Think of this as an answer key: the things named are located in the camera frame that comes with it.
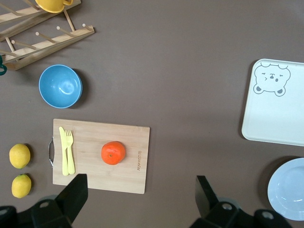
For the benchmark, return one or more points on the pale blue round plate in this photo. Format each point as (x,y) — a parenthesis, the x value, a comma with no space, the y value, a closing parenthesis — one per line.
(289,187)

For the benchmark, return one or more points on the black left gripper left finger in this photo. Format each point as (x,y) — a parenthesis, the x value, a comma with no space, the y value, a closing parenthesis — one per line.
(71,202)

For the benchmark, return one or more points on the wooden peg drying rack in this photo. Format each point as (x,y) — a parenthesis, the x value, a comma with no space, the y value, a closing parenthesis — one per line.
(59,40)

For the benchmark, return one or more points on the orange mandarin fruit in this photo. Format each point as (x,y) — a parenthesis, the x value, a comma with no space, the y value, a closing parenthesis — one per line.
(113,153)

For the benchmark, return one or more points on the dark green mug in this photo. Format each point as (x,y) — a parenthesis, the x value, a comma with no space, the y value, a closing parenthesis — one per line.
(2,71)

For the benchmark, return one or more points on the bamboo cutting board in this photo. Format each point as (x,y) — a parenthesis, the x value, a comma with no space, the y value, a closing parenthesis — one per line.
(99,133)

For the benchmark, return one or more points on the blue bowl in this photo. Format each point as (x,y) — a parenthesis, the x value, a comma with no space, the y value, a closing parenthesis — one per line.
(60,86)

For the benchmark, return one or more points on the cream tray with bear print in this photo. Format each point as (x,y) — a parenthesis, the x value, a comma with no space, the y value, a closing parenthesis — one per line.
(273,114)

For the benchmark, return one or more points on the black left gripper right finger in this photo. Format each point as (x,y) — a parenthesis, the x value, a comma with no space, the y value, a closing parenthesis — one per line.
(209,204)

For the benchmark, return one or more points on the yellow lemon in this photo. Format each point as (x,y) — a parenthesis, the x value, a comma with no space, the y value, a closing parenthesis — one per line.
(21,186)
(20,156)

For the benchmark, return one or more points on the yellow plastic fork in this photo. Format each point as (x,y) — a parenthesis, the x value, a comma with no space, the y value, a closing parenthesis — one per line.
(70,156)
(63,147)

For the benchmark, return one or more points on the yellow mug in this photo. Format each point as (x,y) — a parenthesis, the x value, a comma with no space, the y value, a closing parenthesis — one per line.
(51,6)

